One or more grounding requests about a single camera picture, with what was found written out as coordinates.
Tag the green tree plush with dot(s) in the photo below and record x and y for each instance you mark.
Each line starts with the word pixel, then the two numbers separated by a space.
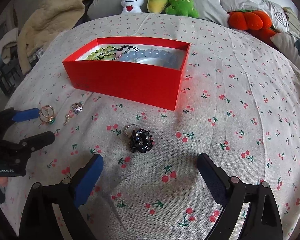
pixel 182 8

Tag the orange pumpkin plush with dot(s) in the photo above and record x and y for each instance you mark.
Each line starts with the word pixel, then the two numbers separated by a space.
pixel 256 22

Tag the beige quilted blanket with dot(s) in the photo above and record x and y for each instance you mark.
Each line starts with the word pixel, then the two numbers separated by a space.
pixel 42 27

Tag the gold chain charm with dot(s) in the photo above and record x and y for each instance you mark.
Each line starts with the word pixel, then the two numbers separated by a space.
pixel 68 117

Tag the black rhinestone hair clip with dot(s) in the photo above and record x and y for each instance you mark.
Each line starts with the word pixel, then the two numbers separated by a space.
pixel 139 139

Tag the white bunny plush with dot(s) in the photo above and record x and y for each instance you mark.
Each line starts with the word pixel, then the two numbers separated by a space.
pixel 131 6

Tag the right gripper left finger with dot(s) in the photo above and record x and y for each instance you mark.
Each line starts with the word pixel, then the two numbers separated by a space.
pixel 38 220

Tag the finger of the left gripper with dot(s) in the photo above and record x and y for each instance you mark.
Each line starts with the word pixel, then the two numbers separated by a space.
pixel 36 142
pixel 25 115

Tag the white deer print pillow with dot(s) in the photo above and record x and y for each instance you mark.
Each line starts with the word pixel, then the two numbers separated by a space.
pixel 288 43

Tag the cherry print bed sheet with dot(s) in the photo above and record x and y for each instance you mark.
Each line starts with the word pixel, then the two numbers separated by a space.
pixel 239 102

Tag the grey doodle print pillow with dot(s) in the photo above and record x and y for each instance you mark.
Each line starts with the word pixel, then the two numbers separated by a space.
pixel 274 10

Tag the gold ring pendant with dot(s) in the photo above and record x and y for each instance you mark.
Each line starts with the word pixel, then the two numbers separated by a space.
pixel 47 114

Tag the red jewelry box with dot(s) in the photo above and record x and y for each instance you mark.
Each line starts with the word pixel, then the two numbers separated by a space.
pixel 153 80

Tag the left hand black glove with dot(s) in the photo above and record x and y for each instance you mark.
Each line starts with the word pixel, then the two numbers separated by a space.
pixel 3 181

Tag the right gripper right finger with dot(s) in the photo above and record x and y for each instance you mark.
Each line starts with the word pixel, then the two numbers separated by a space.
pixel 262 219

